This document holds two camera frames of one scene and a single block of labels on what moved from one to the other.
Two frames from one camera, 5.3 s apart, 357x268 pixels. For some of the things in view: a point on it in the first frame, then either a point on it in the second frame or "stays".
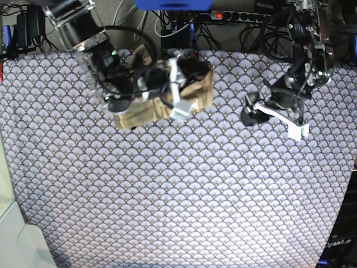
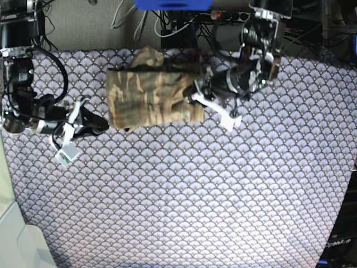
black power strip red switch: [240, 16] stays
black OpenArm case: [340, 249] stays
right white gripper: [296, 131] -> [227, 121]
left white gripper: [180, 110] -> [92, 124]
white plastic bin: [20, 245] stays
